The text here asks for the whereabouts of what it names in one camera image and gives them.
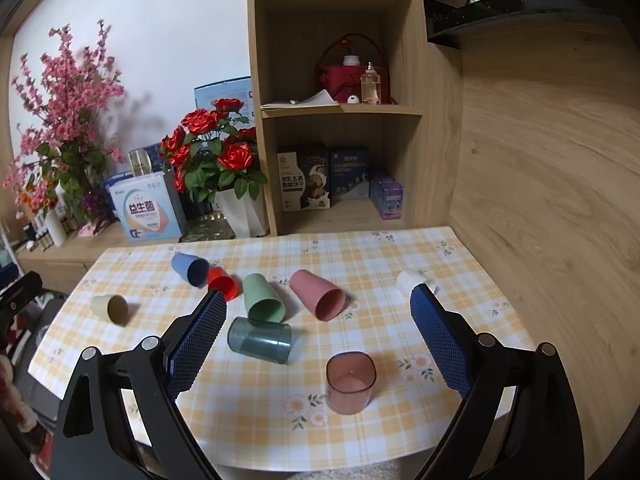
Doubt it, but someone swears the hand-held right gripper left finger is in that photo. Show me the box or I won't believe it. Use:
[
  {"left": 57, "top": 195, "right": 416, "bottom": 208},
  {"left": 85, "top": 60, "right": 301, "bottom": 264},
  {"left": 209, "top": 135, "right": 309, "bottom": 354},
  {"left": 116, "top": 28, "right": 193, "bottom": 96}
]
[{"left": 47, "top": 289, "right": 228, "bottom": 480}]

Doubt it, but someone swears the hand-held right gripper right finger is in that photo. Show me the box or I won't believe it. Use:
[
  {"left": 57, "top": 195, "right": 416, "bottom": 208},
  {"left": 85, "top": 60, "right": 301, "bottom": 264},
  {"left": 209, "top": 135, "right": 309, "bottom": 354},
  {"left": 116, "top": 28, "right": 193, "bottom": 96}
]
[{"left": 409, "top": 282, "right": 591, "bottom": 480}]

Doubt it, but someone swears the red cup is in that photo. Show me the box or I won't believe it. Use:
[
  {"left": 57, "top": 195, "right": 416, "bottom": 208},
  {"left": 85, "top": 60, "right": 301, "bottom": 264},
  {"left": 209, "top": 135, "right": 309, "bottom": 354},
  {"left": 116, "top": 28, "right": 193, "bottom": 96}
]
[{"left": 206, "top": 266, "right": 239, "bottom": 302}]

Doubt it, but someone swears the transparent teal cup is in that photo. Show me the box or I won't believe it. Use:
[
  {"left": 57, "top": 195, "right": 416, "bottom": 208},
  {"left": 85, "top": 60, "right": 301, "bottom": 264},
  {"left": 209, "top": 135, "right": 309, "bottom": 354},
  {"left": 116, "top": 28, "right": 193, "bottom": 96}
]
[{"left": 227, "top": 316, "right": 292, "bottom": 364}]

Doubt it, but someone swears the white cup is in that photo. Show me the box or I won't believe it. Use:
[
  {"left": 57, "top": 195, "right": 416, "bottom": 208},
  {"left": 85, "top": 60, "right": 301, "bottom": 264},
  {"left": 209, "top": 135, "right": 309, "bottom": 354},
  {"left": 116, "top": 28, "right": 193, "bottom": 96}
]
[{"left": 396, "top": 269, "right": 440, "bottom": 297}]

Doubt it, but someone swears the blue cup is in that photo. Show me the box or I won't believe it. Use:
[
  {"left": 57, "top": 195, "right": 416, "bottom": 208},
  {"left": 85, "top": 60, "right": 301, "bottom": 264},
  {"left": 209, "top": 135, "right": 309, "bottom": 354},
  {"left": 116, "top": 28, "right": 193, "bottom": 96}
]
[{"left": 171, "top": 252, "right": 210, "bottom": 289}]

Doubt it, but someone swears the green cup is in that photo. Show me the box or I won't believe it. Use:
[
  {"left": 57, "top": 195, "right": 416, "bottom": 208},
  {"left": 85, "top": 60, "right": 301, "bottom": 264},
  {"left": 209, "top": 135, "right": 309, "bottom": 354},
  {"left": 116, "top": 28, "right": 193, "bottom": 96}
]
[{"left": 242, "top": 273, "right": 287, "bottom": 322}]

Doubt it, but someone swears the beige cup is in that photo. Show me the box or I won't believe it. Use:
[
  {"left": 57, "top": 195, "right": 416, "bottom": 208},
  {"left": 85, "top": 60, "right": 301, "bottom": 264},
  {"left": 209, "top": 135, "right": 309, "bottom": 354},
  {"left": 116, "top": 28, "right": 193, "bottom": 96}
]
[{"left": 91, "top": 294, "right": 130, "bottom": 327}]

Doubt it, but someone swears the transparent pink cup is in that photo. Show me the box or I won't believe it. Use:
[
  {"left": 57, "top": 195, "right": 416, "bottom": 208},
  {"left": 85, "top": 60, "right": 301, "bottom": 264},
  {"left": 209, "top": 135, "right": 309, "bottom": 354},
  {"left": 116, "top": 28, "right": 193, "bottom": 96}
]
[{"left": 326, "top": 352, "right": 377, "bottom": 415}]

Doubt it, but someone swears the silver blister pack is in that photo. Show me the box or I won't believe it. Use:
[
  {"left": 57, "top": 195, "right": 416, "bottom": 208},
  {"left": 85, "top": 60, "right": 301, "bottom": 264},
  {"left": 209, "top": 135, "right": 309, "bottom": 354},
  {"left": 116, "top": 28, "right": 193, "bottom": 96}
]
[{"left": 180, "top": 212, "right": 236, "bottom": 243}]

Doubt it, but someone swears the yellow checkered tablecloth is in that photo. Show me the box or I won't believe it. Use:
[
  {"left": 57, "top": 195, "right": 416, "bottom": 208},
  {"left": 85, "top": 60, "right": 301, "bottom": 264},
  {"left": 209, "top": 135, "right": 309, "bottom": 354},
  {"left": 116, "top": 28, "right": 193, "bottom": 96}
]
[{"left": 27, "top": 226, "right": 523, "bottom": 471}]

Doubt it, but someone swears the white flower wrapper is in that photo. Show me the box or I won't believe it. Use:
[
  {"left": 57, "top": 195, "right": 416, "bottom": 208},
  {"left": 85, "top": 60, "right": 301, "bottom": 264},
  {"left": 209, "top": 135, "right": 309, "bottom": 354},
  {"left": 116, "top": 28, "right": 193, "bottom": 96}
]
[{"left": 215, "top": 187, "right": 268, "bottom": 238}]

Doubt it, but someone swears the white and blue box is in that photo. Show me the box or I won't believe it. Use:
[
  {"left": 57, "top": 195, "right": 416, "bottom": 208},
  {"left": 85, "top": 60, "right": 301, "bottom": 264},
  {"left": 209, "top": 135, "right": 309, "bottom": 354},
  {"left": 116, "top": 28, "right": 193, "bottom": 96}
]
[{"left": 109, "top": 170, "right": 182, "bottom": 243}]

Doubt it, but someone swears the purple box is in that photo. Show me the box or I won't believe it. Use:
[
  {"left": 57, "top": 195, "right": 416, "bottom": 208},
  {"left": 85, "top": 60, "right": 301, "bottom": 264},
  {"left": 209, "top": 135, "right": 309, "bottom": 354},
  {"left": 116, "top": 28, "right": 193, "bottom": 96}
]
[{"left": 369, "top": 170, "right": 405, "bottom": 221}]

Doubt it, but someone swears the low wooden cabinet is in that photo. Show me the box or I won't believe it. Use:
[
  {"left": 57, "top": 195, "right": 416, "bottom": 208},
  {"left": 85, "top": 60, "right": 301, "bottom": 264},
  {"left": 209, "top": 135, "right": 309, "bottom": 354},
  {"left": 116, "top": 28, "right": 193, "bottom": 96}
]
[{"left": 15, "top": 220, "right": 131, "bottom": 296}]

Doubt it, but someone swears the white plastic bottle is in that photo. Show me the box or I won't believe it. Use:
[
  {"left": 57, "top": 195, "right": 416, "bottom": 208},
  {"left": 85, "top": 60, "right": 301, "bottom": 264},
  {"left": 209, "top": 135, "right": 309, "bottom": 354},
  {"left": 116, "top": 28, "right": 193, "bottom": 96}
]
[{"left": 44, "top": 209, "right": 68, "bottom": 247}]

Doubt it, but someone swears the black stand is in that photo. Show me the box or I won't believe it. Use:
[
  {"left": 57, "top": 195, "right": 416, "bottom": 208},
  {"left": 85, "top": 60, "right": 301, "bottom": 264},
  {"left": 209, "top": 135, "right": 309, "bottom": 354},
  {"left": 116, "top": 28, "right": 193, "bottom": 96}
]
[{"left": 0, "top": 271, "right": 43, "bottom": 351}]

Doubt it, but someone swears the red rose bouquet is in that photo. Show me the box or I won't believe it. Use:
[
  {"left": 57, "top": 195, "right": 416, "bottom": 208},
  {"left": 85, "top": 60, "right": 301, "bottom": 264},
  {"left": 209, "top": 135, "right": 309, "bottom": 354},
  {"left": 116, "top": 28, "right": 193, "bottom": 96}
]
[{"left": 159, "top": 98, "right": 268, "bottom": 206}]

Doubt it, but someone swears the clear drinking glass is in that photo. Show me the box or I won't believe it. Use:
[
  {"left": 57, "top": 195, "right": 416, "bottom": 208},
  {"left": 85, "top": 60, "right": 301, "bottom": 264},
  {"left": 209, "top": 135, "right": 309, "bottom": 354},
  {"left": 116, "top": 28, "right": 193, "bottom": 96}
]
[{"left": 128, "top": 149, "right": 151, "bottom": 177}]

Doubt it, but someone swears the dark blue box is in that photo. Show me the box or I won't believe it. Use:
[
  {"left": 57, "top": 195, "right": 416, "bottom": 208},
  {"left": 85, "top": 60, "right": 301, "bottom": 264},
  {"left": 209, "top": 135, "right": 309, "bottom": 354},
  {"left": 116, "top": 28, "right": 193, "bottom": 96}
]
[{"left": 328, "top": 146, "right": 372, "bottom": 202}]

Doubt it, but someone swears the dark snack box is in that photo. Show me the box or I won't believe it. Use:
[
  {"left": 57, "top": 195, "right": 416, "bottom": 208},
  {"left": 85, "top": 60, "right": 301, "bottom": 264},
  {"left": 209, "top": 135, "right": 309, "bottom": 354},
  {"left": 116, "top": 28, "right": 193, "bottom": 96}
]
[{"left": 276, "top": 146, "right": 332, "bottom": 212}]

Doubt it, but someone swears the large light blue box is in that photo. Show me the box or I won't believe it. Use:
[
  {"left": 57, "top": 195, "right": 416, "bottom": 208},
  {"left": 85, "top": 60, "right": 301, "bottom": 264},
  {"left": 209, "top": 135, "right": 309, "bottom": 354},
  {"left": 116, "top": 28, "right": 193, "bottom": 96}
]
[{"left": 194, "top": 76, "right": 252, "bottom": 123}]

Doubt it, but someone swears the glass perfume bottle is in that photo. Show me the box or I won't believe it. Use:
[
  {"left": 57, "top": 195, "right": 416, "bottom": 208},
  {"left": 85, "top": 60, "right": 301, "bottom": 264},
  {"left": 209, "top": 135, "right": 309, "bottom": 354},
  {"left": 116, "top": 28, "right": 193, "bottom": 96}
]
[{"left": 360, "top": 61, "right": 382, "bottom": 106}]

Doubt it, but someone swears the paper booklet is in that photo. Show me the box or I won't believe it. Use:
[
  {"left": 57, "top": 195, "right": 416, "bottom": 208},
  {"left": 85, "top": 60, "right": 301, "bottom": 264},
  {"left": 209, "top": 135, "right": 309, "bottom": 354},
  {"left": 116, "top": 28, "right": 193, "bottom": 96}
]
[{"left": 260, "top": 89, "right": 341, "bottom": 110}]

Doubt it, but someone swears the pink blossom plant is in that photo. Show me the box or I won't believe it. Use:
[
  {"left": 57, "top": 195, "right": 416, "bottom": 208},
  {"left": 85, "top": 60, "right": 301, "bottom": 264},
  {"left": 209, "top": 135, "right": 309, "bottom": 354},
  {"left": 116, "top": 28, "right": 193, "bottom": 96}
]
[{"left": 2, "top": 19, "right": 126, "bottom": 221}]

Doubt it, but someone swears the red basket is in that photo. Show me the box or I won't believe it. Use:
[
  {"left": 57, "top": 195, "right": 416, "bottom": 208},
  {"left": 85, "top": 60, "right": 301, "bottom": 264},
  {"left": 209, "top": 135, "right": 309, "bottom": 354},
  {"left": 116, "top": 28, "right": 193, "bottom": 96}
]
[{"left": 315, "top": 33, "right": 396, "bottom": 106}]

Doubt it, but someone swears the wooden shelf unit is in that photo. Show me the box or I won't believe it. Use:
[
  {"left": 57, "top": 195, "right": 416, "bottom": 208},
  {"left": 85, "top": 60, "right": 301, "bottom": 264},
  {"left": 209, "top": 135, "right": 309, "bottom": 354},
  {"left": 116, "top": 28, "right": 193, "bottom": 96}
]
[{"left": 246, "top": 0, "right": 463, "bottom": 237}]

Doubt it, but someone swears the black speckled counter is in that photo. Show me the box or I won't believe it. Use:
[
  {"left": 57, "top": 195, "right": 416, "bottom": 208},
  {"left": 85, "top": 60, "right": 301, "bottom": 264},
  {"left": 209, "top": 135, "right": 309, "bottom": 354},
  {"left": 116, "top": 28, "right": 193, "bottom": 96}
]
[{"left": 425, "top": 0, "right": 640, "bottom": 51}]

